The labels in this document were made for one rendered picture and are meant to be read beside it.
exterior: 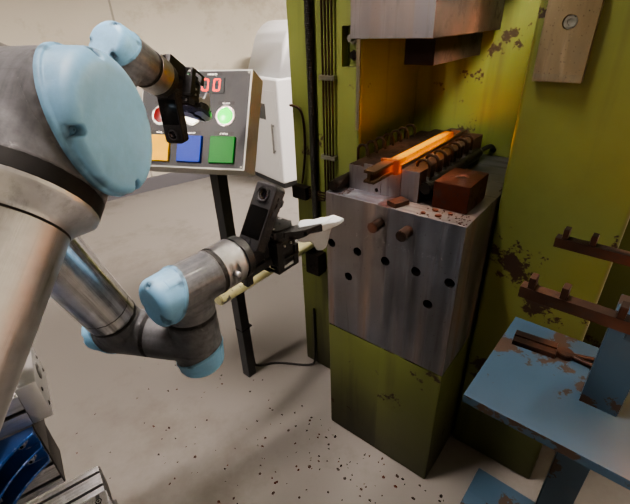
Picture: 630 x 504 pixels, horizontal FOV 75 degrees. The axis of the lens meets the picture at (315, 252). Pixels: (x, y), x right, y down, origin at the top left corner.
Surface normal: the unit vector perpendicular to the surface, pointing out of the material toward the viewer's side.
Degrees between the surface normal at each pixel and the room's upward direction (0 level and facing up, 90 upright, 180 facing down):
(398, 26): 90
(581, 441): 0
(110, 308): 99
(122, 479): 0
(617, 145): 90
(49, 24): 90
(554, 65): 90
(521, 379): 0
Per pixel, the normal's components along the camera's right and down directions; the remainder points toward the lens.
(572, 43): -0.62, 0.40
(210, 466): -0.04, -0.87
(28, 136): 0.55, -0.23
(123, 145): 0.99, -0.06
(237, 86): -0.22, -0.01
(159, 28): 0.59, 0.38
